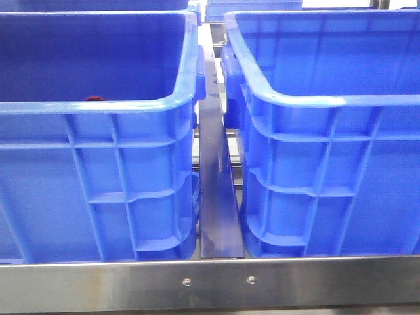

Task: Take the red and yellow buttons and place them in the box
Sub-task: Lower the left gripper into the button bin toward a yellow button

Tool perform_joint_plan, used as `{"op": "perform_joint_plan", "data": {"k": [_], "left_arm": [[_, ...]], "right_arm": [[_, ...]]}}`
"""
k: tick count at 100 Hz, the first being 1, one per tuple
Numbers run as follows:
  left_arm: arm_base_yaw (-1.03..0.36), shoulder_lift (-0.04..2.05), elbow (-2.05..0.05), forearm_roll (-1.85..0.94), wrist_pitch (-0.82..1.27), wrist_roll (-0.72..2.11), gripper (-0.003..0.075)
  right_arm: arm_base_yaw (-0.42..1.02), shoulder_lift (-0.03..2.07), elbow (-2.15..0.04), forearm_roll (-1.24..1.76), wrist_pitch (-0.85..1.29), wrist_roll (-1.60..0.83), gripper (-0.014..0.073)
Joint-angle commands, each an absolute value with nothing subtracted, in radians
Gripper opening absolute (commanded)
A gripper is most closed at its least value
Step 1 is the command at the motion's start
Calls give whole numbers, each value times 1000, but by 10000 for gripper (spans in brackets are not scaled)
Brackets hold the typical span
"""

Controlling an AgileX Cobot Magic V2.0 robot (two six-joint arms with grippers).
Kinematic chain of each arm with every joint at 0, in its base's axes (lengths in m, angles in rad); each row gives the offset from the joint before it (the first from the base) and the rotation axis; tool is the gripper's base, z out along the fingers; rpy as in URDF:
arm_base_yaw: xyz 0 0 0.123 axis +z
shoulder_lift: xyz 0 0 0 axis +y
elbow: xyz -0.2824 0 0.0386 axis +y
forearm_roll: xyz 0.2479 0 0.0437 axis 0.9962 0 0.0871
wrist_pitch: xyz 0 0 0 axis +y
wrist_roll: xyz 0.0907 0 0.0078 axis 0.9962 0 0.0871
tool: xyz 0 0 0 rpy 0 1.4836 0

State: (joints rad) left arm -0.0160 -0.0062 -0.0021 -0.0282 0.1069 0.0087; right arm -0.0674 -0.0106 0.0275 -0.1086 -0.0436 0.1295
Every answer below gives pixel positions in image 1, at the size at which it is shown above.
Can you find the blue plastic crate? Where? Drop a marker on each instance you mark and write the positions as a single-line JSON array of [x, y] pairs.
[[327, 103], [85, 181]]

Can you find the right rail screw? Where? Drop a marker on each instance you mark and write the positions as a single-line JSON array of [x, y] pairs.
[[251, 280]]

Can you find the right blue plastic crate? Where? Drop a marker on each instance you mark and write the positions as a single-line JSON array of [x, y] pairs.
[[327, 103]]

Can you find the rail screw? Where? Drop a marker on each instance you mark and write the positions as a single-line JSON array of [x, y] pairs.
[[251, 280], [186, 282]]

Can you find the rear right blue crate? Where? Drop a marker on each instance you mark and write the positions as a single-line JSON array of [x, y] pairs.
[[215, 10]]

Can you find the left blue plastic crate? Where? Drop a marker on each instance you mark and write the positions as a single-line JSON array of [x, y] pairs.
[[85, 181]]

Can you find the left rail screw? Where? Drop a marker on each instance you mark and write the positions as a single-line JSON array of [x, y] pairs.
[[186, 282]]

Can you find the red mushroom push button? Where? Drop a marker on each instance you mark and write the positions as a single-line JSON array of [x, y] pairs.
[[95, 98]]

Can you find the stainless steel front rail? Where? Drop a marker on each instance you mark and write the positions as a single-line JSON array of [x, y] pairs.
[[216, 285]]

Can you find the rear left blue crate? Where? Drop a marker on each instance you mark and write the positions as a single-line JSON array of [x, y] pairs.
[[101, 5]]

